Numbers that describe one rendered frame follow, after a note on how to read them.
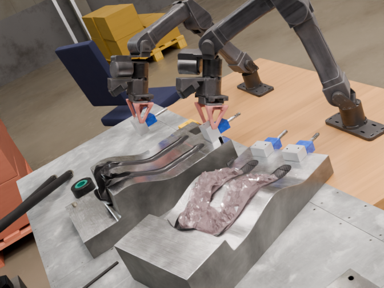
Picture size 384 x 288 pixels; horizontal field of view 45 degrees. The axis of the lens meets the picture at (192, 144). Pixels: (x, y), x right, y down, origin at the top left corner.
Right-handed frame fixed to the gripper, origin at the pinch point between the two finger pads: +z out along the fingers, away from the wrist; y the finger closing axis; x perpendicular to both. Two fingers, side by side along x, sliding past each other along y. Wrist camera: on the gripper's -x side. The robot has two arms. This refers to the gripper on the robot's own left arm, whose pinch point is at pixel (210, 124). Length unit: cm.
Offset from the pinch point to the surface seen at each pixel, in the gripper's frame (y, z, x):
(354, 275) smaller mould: 68, 13, -6
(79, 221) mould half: -5.1, 27.0, -38.7
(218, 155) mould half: 6.7, 7.6, -0.6
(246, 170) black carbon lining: 18.7, 9.1, 1.8
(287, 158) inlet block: 26.7, 4.4, 9.0
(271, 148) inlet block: 19.1, 3.5, 9.1
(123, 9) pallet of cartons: -462, -60, 107
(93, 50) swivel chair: -169, -17, 3
